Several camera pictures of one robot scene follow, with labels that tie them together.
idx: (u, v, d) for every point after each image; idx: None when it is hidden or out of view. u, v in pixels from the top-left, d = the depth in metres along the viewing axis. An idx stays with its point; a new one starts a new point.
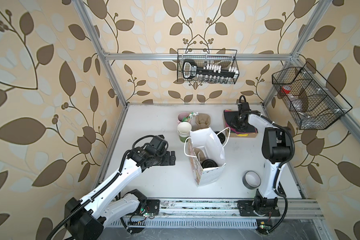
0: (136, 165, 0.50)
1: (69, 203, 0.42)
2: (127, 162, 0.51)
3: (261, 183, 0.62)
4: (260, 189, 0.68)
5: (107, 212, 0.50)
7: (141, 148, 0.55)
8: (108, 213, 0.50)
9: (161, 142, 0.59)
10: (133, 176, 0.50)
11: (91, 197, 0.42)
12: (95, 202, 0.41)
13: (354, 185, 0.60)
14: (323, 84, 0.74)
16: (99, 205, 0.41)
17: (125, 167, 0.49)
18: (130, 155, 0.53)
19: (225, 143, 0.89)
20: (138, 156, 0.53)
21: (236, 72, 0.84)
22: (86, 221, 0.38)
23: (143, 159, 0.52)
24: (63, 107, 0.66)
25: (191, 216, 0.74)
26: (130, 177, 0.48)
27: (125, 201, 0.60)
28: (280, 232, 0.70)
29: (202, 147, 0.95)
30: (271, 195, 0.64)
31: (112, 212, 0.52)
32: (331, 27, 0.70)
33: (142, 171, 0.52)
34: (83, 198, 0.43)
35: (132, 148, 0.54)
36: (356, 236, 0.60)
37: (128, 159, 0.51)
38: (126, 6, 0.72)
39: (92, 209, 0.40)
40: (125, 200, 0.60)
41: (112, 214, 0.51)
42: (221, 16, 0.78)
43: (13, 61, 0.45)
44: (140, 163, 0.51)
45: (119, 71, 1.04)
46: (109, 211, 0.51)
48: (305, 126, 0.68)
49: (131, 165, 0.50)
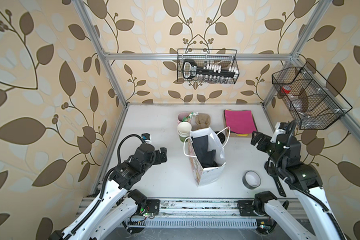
0: (118, 187, 0.47)
1: (53, 235, 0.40)
2: (109, 185, 0.48)
3: (280, 214, 0.59)
4: (269, 207, 0.62)
5: (98, 229, 0.50)
7: (125, 164, 0.52)
8: (99, 230, 0.50)
9: (146, 153, 0.54)
10: (118, 198, 0.47)
11: (72, 230, 0.41)
12: (78, 234, 0.40)
13: (354, 185, 0.60)
14: (323, 84, 0.74)
16: (80, 237, 0.40)
17: (107, 191, 0.46)
18: (113, 175, 0.49)
19: (216, 168, 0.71)
20: (120, 178, 0.49)
21: (236, 72, 0.84)
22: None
23: (125, 180, 0.48)
24: (63, 107, 0.66)
25: (191, 216, 0.74)
26: (113, 201, 0.46)
27: (120, 210, 0.59)
28: (280, 232, 0.70)
29: (210, 147, 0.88)
30: (270, 213, 0.61)
31: (104, 228, 0.51)
32: (331, 26, 0.71)
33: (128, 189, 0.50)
34: (65, 231, 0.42)
35: (115, 167, 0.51)
36: (356, 236, 0.60)
37: (110, 181, 0.48)
38: (126, 6, 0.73)
39: None
40: (120, 209, 0.59)
41: (105, 230, 0.51)
42: (221, 16, 0.78)
43: (13, 61, 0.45)
44: (122, 184, 0.47)
45: (119, 71, 1.04)
46: (100, 228, 0.51)
48: (305, 126, 0.68)
49: (112, 189, 0.47)
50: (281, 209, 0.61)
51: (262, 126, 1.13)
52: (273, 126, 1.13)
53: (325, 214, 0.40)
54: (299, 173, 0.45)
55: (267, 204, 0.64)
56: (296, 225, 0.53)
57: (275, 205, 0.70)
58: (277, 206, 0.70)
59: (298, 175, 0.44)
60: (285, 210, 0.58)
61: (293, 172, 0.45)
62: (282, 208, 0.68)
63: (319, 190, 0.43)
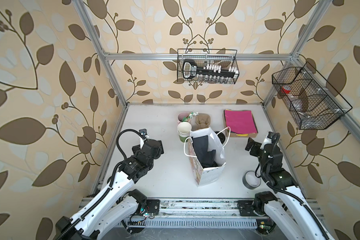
0: (127, 177, 0.49)
1: (60, 222, 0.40)
2: (118, 175, 0.50)
3: (279, 215, 0.59)
4: (268, 207, 0.63)
5: (101, 223, 0.50)
7: (132, 158, 0.56)
8: (102, 224, 0.50)
9: (153, 148, 0.56)
10: (126, 189, 0.49)
11: (81, 215, 0.42)
12: (86, 221, 0.41)
13: (354, 185, 0.60)
14: (323, 84, 0.74)
16: (89, 223, 0.41)
17: (117, 181, 0.48)
18: (122, 167, 0.52)
19: (216, 168, 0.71)
20: (130, 169, 0.51)
21: (236, 72, 0.84)
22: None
23: (135, 171, 0.51)
24: (63, 107, 0.66)
25: (191, 216, 0.74)
26: (122, 191, 0.48)
27: (122, 207, 0.59)
28: (279, 231, 0.70)
29: (210, 147, 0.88)
30: (270, 213, 0.61)
31: (107, 222, 0.51)
32: (331, 26, 0.71)
33: (134, 182, 0.52)
34: (73, 217, 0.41)
35: (124, 160, 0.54)
36: (356, 236, 0.60)
37: (119, 172, 0.50)
38: (126, 6, 0.75)
39: (82, 228, 0.40)
40: (122, 205, 0.60)
41: (108, 224, 0.51)
42: (221, 16, 0.78)
43: (13, 61, 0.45)
44: (132, 175, 0.50)
45: (119, 71, 1.04)
46: (103, 222, 0.51)
48: (305, 126, 0.68)
49: (122, 178, 0.49)
50: (281, 211, 0.61)
51: (262, 126, 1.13)
52: (273, 126, 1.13)
53: (303, 207, 0.48)
54: (278, 178, 0.55)
55: (267, 205, 0.64)
56: (294, 228, 0.54)
57: (275, 206, 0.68)
58: (278, 207, 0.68)
59: (278, 180, 0.54)
60: (286, 212, 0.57)
61: (274, 177, 0.55)
62: (282, 209, 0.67)
63: (296, 189, 0.52)
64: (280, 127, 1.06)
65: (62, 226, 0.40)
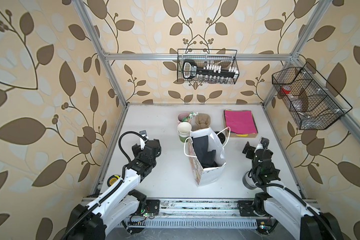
0: (137, 174, 0.56)
1: (75, 210, 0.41)
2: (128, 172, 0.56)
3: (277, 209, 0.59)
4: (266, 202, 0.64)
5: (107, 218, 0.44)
7: (137, 159, 0.64)
8: (108, 219, 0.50)
9: (153, 149, 0.62)
10: (133, 185, 0.54)
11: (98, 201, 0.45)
12: (103, 206, 0.44)
13: (354, 185, 0.60)
14: (323, 84, 0.74)
16: (106, 209, 0.44)
17: (127, 176, 0.54)
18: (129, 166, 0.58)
19: (217, 168, 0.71)
20: (137, 167, 0.58)
21: (236, 72, 0.84)
22: (95, 223, 0.40)
23: (142, 169, 0.58)
24: (63, 107, 0.66)
25: (191, 216, 0.74)
26: (131, 185, 0.53)
27: (125, 204, 0.60)
28: (280, 232, 0.70)
29: (210, 147, 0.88)
30: (270, 209, 0.61)
31: (112, 218, 0.51)
32: (330, 27, 0.71)
33: (141, 180, 0.58)
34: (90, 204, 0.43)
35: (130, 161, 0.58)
36: (356, 236, 0.60)
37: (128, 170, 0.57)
38: (126, 6, 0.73)
39: (100, 212, 0.42)
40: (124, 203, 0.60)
41: (113, 220, 0.51)
42: (222, 16, 0.78)
43: (13, 61, 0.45)
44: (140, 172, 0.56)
45: (119, 71, 1.04)
46: (109, 218, 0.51)
48: (305, 126, 0.68)
49: (132, 174, 0.55)
50: (279, 203, 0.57)
51: (263, 126, 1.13)
52: (273, 126, 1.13)
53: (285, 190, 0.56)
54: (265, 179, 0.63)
55: (266, 201, 0.64)
56: (291, 216, 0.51)
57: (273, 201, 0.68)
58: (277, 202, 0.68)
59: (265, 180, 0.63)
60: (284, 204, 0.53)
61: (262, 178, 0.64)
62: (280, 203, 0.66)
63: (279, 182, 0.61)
64: (280, 127, 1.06)
65: (79, 213, 0.41)
